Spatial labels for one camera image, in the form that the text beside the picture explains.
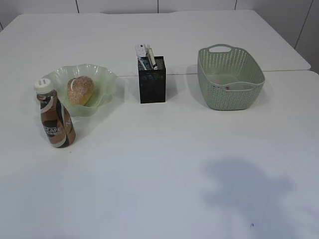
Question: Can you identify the clear plastic ruler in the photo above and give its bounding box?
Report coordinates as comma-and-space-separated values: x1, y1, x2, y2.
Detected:
135, 44, 150, 59

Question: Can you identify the grey blue pen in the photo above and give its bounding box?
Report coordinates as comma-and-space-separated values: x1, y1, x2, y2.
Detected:
142, 57, 153, 70

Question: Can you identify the green plastic basket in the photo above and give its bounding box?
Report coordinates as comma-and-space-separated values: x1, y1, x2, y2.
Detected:
197, 44, 265, 111

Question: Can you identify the Nescafe coffee bottle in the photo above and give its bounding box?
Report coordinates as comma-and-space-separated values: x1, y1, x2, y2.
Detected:
34, 79, 76, 148

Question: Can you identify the black pen holder box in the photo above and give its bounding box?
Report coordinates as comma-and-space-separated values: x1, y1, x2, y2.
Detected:
138, 56, 166, 104

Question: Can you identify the light blue pen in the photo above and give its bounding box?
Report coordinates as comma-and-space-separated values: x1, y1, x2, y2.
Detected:
138, 57, 152, 70

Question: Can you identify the beige pen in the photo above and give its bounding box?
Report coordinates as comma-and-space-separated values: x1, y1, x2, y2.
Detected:
147, 47, 158, 70

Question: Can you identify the green glass wavy plate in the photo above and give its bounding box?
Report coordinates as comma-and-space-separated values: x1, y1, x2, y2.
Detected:
43, 64, 117, 117

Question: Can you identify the bread roll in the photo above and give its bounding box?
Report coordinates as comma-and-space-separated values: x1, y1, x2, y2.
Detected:
67, 76, 95, 106

